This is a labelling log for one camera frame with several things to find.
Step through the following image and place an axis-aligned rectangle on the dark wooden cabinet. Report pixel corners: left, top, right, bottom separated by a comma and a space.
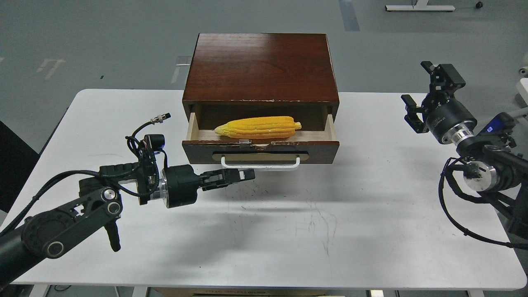
182, 33, 339, 121

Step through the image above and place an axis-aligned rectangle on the wooden drawer with white handle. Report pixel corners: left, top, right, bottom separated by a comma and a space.
182, 113, 340, 171

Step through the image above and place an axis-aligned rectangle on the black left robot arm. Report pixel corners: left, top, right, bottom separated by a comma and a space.
0, 113, 255, 289

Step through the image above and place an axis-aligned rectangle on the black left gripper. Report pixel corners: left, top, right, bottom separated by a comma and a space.
160, 164, 256, 208

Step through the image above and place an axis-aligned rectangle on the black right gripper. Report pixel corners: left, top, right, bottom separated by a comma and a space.
401, 61, 477, 145

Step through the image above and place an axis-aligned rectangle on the yellow corn cob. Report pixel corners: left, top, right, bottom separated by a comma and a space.
214, 116, 302, 139

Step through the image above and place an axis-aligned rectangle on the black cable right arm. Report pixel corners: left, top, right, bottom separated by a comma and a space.
438, 157, 528, 250

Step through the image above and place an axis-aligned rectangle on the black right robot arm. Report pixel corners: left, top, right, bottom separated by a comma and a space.
401, 61, 528, 250

